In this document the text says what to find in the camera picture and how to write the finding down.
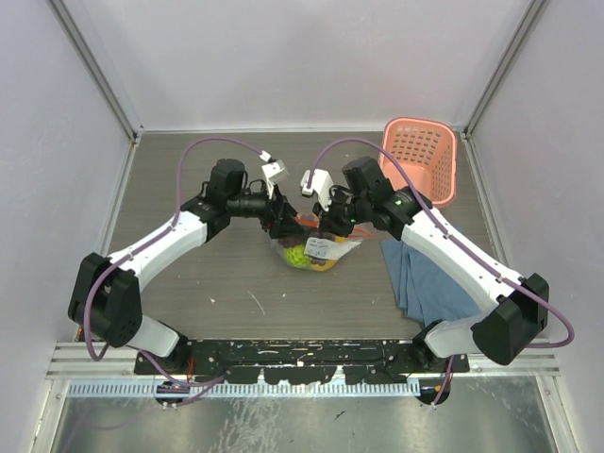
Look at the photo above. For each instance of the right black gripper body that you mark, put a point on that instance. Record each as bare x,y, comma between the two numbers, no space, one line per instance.
344,211

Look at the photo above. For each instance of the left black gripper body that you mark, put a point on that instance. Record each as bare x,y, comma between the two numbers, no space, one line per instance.
254,205

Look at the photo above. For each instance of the dark purple grape bunch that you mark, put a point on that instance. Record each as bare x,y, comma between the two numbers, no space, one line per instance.
309,232

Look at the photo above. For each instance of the green custard apple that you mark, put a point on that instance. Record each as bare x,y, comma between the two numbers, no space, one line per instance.
296,256

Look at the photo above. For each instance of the clear red zip top bag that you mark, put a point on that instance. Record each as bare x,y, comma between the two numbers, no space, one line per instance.
324,249

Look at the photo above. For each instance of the yellow orange mango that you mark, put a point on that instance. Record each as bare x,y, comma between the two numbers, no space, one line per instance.
321,265

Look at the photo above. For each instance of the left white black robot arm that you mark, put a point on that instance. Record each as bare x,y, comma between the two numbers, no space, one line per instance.
107,297

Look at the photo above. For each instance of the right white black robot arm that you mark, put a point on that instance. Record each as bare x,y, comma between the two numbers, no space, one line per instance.
507,312

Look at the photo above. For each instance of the pink plastic basket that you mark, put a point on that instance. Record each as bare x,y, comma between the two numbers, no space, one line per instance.
427,151

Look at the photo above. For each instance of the blue folded cloth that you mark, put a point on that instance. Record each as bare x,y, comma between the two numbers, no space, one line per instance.
423,290

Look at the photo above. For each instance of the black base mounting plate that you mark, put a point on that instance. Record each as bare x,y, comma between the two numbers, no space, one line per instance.
301,362

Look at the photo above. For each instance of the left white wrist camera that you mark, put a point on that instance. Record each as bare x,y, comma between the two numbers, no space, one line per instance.
274,171

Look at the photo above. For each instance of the slotted cable duct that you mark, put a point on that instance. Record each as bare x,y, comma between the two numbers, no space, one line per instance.
152,387

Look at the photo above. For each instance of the aluminium front rail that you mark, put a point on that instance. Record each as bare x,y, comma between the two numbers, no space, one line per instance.
73,360

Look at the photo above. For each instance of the left aluminium frame post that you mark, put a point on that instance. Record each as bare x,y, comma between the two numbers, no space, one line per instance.
82,34

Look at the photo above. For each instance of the aluminium frame post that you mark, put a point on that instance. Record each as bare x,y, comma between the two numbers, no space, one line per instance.
520,36
82,34

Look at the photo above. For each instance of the right aluminium frame post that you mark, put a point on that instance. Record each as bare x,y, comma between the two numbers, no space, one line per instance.
520,36

